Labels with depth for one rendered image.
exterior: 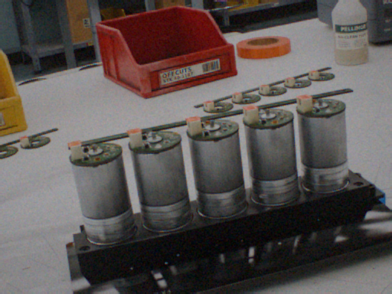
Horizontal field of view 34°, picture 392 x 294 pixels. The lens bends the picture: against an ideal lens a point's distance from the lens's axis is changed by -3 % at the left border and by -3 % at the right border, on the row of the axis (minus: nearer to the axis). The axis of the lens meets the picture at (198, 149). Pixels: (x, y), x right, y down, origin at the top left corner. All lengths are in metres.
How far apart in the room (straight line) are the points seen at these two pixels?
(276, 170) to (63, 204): 0.15
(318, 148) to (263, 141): 0.03
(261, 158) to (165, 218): 0.05
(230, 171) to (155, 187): 0.04
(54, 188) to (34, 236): 0.07
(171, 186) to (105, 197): 0.03
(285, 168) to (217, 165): 0.03
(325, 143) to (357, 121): 0.17
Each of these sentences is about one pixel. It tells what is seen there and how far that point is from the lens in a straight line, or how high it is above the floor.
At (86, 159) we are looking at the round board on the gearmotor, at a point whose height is 0.81.
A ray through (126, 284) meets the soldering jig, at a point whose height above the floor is 0.76.
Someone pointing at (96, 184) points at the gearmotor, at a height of 0.80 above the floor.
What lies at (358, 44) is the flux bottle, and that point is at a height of 0.77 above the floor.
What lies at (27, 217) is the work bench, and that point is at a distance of 0.40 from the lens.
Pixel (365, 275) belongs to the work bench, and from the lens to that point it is 0.30.
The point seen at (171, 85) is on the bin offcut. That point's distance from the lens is 0.60.
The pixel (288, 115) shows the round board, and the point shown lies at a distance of 0.31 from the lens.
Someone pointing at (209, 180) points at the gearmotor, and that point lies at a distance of 0.31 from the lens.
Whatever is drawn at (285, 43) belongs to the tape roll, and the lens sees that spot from 0.70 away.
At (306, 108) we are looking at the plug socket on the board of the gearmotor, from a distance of 0.32.
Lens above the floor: 0.91
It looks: 21 degrees down
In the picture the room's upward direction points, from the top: 8 degrees counter-clockwise
